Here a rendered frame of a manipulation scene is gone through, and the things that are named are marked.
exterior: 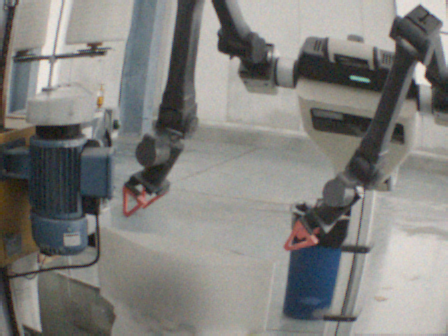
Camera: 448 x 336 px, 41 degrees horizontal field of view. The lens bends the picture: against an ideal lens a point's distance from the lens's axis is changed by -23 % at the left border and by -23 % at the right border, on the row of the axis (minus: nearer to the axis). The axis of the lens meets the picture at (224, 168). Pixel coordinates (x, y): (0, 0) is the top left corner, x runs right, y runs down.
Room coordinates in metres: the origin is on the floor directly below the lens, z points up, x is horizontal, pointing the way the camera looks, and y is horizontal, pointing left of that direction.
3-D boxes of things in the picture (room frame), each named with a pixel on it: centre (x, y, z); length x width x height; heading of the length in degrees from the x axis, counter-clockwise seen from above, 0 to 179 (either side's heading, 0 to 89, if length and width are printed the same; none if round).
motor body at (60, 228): (1.39, 0.35, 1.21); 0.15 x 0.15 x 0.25
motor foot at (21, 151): (1.38, 0.44, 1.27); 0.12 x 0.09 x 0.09; 160
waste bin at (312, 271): (3.84, -0.59, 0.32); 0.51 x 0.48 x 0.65; 160
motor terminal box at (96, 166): (1.40, 0.25, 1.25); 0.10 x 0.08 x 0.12; 5
